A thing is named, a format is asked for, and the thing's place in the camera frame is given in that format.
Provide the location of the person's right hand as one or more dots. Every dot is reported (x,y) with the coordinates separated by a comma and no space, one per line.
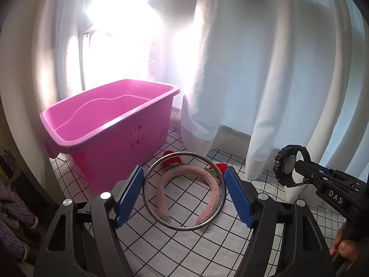
(346,248)

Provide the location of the large silver metal bangle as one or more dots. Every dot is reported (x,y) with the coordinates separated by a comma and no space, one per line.
(183,153)

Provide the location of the white black-grid cloth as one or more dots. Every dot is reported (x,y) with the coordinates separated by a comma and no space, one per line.
(184,251)

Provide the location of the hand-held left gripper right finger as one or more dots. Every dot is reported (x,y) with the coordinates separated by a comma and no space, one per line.
(239,199)

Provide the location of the pink plastic storage bin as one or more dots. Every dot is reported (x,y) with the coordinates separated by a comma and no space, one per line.
(115,150)

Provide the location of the white curtain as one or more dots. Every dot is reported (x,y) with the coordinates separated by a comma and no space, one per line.
(245,78)

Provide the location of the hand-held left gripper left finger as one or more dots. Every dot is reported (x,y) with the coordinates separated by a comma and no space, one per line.
(129,199)

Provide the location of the pink fuzzy strawberry headband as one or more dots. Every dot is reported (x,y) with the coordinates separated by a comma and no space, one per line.
(164,190)

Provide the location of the purple knitted garment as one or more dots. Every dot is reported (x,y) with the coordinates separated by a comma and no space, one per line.
(14,207)

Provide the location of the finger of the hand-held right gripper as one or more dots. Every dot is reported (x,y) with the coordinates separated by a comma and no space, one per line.
(328,169)
(308,171)

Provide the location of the black wristwatch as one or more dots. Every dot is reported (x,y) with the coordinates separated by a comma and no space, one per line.
(284,164)

